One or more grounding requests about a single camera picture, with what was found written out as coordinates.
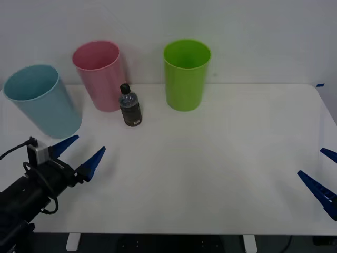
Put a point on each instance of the white table leg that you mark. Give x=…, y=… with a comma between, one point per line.
x=72, y=241
x=250, y=243

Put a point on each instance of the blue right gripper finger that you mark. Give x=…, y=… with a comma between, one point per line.
x=319, y=192
x=330, y=154

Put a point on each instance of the pale blue plastic bin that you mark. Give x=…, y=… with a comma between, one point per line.
x=47, y=110

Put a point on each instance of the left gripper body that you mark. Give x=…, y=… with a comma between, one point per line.
x=59, y=176

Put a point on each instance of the green plastic bin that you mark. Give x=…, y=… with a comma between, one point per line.
x=184, y=87

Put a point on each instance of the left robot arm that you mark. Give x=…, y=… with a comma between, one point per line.
x=21, y=195

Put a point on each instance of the pink plastic bin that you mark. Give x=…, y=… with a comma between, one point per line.
x=102, y=87

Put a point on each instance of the dark bottle with black cap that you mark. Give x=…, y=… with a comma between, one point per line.
x=131, y=113

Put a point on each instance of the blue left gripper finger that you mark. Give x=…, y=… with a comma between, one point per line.
x=64, y=145
x=90, y=164

